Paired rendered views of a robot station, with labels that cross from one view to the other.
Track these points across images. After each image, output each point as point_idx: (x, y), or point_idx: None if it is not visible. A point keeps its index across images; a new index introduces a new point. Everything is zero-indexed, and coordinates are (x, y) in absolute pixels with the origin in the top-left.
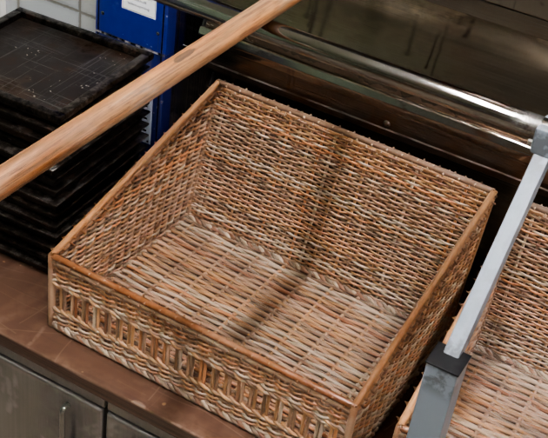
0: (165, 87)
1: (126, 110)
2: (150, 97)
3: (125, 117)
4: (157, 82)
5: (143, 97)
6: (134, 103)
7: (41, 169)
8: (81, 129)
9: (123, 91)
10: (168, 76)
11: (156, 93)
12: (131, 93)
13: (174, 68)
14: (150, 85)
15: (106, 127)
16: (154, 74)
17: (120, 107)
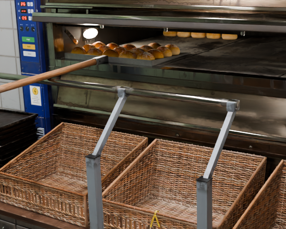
0: (7, 88)
1: None
2: (2, 90)
3: None
4: (4, 86)
5: None
6: None
7: None
8: None
9: None
10: (8, 85)
11: (4, 89)
12: None
13: (11, 83)
14: (2, 87)
15: None
16: (3, 84)
17: None
